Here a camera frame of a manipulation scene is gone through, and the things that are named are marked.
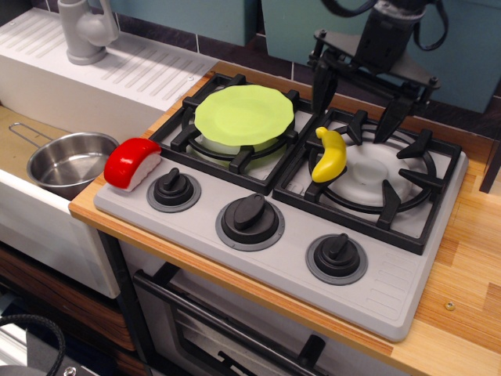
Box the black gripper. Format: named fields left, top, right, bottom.
left=308, top=9, right=441, bottom=143

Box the yellow toy banana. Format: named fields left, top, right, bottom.
left=312, top=127, right=347, bottom=183

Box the black right burner grate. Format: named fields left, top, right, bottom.
left=273, top=109, right=461, bottom=255

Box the black burner grate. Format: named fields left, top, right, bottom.
left=150, top=73, right=318, bottom=196
left=273, top=109, right=461, bottom=255

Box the green plastic plate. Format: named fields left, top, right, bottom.
left=194, top=85, right=294, bottom=146

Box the black left burner grate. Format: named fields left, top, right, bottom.
left=150, top=73, right=318, bottom=196

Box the black right stove knob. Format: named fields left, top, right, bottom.
left=305, top=233, right=368, bottom=286

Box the black stove knob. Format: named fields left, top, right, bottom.
left=305, top=233, right=368, bottom=286
left=215, top=193, right=285, bottom=252
left=146, top=168, right=202, bottom=213

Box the black middle stove knob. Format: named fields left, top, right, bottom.
left=215, top=193, right=285, bottom=252

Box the grey toy stove top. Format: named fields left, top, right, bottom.
left=94, top=150, right=468, bottom=341

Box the black left stove knob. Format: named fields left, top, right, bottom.
left=146, top=168, right=202, bottom=213

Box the silver screw in counter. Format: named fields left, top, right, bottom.
left=445, top=302, right=456, bottom=311

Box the white toy sink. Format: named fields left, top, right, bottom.
left=1, top=8, right=215, bottom=298

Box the red white toy sushi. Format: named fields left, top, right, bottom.
left=103, top=138, right=161, bottom=192

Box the grey toy faucet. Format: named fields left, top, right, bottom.
left=58, top=0, right=119, bottom=66

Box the toy oven door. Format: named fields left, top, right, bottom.
left=131, top=262, right=391, bottom=375

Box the stainless steel pot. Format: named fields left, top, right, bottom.
left=9, top=122, right=119, bottom=201

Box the dark post at right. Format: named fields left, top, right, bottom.
left=479, top=140, right=500, bottom=193

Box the black oven door handle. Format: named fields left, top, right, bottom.
left=133, top=270, right=325, bottom=375

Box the black braided cable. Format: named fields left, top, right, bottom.
left=0, top=314, right=67, bottom=376

